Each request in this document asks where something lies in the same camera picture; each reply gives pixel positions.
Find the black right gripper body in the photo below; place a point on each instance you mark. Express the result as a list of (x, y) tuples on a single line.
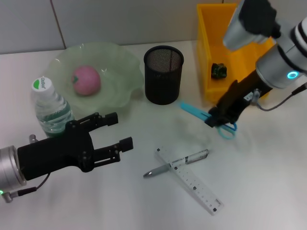
[(239, 95)]

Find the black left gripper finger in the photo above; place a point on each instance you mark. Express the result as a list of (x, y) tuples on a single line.
[(110, 153), (98, 121)]

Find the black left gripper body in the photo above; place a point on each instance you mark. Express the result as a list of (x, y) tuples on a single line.
[(55, 153)]

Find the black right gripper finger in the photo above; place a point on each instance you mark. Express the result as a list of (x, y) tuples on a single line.
[(217, 121), (214, 111)]

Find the blue scissors with sheath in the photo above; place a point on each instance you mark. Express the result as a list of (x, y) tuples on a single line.
[(189, 107)]

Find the green plastic wrapper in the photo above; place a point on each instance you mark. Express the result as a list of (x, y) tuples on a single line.
[(218, 71)]

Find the pink peach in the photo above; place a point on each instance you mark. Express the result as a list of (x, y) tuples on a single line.
[(86, 80)]

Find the clear water bottle green label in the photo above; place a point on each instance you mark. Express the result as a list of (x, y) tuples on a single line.
[(50, 107)]

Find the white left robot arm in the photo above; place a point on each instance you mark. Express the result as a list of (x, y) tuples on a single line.
[(9, 167)]

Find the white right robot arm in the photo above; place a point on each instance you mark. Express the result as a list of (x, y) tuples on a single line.
[(283, 60)]

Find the grey retractable pen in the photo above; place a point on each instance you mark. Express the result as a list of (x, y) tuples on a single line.
[(196, 155)]

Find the pale green glass fruit plate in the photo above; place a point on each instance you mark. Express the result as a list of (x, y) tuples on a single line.
[(115, 72)]

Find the black mesh pen holder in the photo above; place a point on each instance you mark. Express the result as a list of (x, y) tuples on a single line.
[(163, 83)]

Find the transparent plastic ruler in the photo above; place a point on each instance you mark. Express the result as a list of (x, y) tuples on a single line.
[(199, 189)]

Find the yellow plastic storage bin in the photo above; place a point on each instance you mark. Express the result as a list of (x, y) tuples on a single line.
[(211, 36)]

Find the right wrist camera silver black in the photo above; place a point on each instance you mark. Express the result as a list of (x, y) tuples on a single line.
[(251, 19)]

